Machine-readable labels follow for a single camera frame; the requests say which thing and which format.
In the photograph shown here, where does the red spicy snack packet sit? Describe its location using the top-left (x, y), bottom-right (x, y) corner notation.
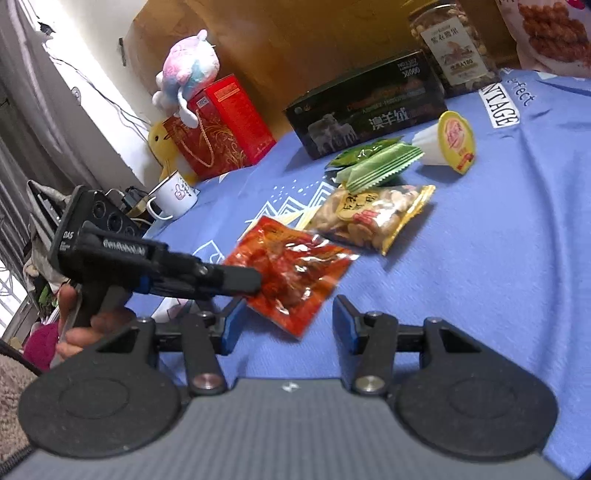
top-left (224, 217), bottom-right (359, 339)

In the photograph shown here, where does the yellow peanut snack packet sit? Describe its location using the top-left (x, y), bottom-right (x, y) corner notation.
top-left (305, 185), bottom-right (436, 256)

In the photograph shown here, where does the light green wafer packet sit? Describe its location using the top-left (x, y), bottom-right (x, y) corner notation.
top-left (334, 141), bottom-right (423, 194)

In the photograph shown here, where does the dark green snack packet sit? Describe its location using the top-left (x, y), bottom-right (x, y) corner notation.
top-left (325, 137), bottom-right (401, 170)

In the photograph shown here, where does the person's left hand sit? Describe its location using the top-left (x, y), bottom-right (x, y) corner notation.
top-left (55, 283), bottom-right (137, 361)

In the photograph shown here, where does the white enamel mug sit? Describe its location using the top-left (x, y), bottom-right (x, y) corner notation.
top-left (146, 171), bottom-right (199, 222)

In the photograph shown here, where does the yellow plush duck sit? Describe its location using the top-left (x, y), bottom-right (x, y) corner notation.
top-left (148, 122), bottom-right (197, 186)

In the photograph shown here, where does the grey curtain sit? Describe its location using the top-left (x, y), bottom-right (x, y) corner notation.
top-left (1, 1), bottom-right (140, 268)

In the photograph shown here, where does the red gift bag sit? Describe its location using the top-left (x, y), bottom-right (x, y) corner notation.
top-left (163, 92), bottom-right (250, 181)

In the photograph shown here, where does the red carton box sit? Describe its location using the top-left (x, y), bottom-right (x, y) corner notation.
top-left (205, 74), bottom-right (276, 166)

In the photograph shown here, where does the blue printed tablecloth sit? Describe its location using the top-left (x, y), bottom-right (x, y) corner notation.
top-left (148, 69), bottom-right (590, 478)

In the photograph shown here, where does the pastel plush toy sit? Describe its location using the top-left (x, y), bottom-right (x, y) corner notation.
top-left (152, 29), bottom-right (221, 129)

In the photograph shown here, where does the jelly cup yellow lid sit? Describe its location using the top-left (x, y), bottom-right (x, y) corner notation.
top-left (412, 110), bottom-right (476, 175)

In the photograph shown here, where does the brown cardboard sheet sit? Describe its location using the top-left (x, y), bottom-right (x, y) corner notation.
top-left (123, 0), bottom-right (523, 139)

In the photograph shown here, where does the black cardboard box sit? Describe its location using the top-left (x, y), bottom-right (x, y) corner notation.
top-left (284, 50), bottom-right (447, 159)

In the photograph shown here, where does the nut jar gold lid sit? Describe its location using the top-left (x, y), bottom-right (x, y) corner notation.
top-left (408, 1), bottom-right (499, 97)

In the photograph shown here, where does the pink fried twist bag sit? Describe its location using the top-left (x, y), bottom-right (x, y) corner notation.
top-left (496, 0), bottom-right (591, 78)

